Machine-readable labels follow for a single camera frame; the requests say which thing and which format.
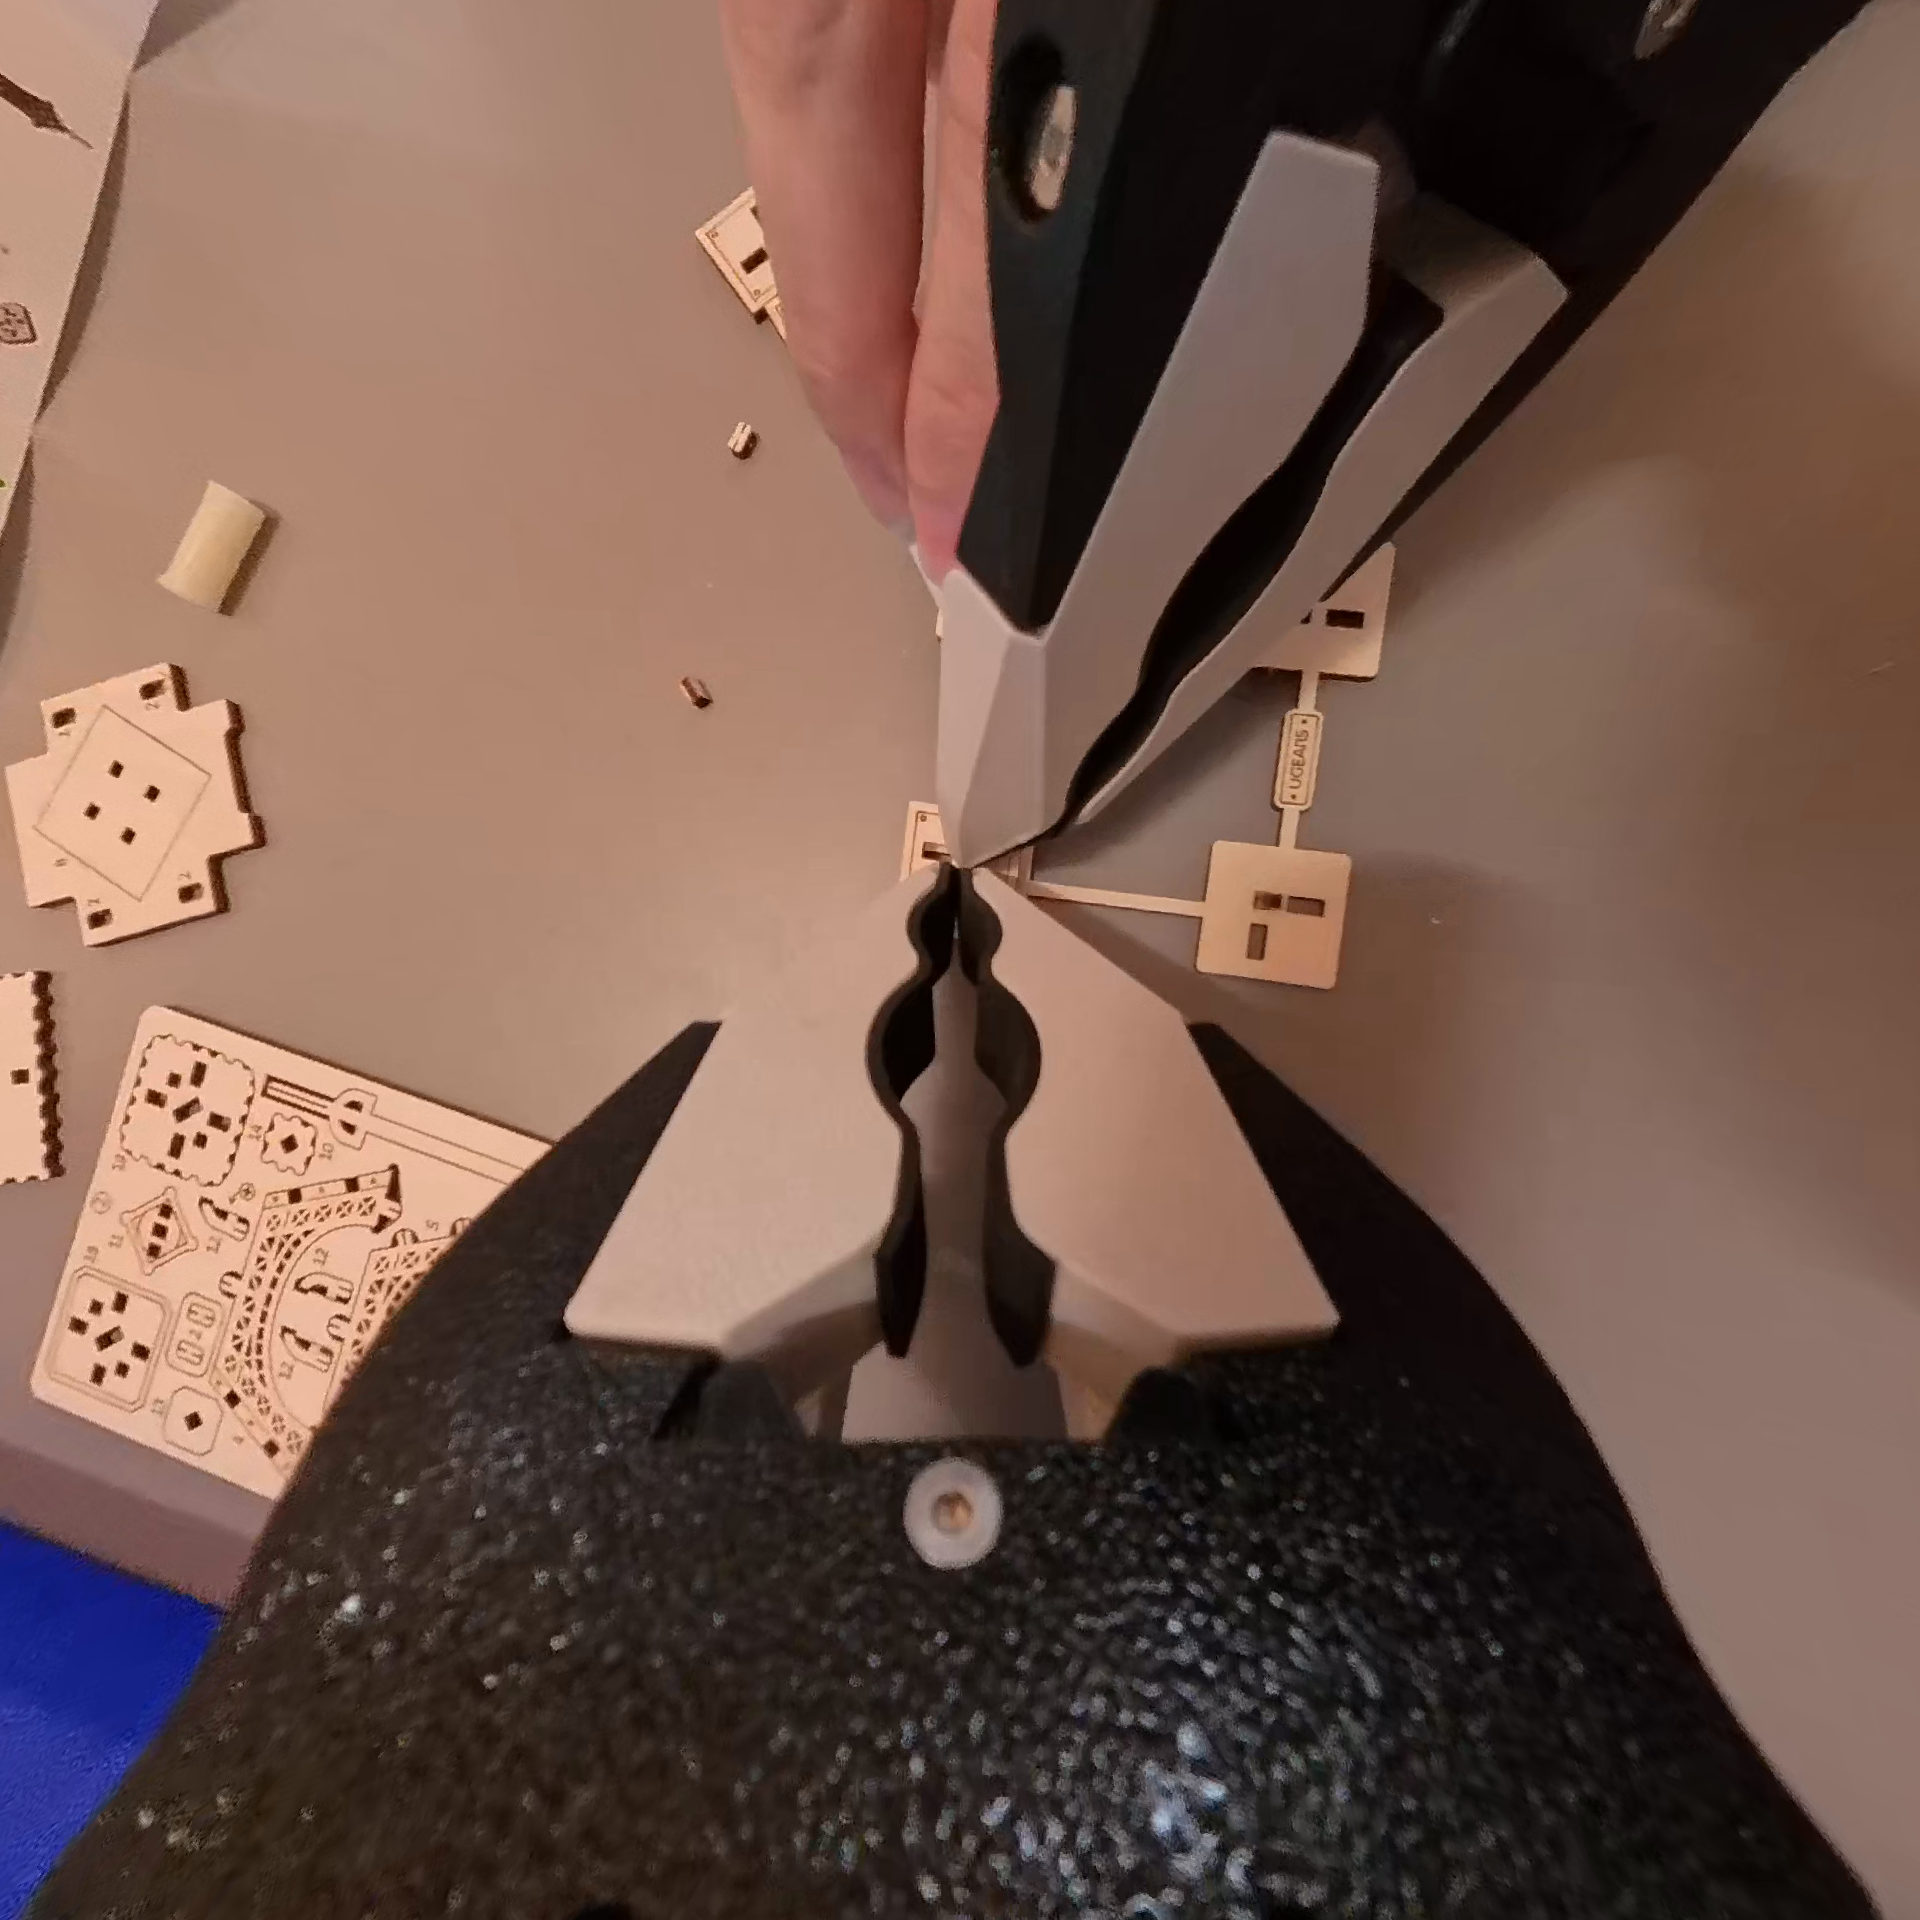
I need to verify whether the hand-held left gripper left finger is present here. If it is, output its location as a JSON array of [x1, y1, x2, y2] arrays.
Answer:
[[562, 871, 962, 1443]]

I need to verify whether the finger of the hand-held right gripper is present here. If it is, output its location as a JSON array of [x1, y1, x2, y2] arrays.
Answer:
[[1030, 207, 1573, 856], [912, 132, 1382, 868]]

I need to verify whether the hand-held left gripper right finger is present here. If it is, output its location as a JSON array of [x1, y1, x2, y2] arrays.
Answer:
[[959, 871, 1340, 1440]]

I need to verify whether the wooden four-square connector frame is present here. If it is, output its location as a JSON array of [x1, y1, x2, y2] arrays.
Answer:
[[900, 540, 1401, 991]]

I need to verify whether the grey desk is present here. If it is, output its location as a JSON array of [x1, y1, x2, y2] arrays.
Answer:
[[0, 0, 1920, 1800]]

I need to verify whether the person's right hand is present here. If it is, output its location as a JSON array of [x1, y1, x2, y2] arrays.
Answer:
[[719, 0, 1002, 578]]

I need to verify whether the laser-cut wooden parts sheet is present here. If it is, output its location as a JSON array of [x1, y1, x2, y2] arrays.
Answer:
[[29, 1006, 552, 1501]]

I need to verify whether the cross-shaped wooden plate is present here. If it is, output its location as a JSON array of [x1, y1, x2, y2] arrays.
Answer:
[[5, 663, 264, 951]]

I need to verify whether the wooden plate with toothed edges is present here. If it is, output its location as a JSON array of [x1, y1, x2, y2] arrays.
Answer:
[[0, 972, 63, 1187]]

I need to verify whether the cream wax cylinder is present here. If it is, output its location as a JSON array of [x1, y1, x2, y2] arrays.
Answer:
[[157, 479, 269, 618]]

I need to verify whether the blue plastic bin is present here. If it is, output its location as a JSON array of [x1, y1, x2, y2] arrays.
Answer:
[[0, 1516, 226, 1920]]

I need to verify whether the white assembly instruction sheet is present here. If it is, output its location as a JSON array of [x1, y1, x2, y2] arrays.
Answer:
[[0, 0, 164, 669]]

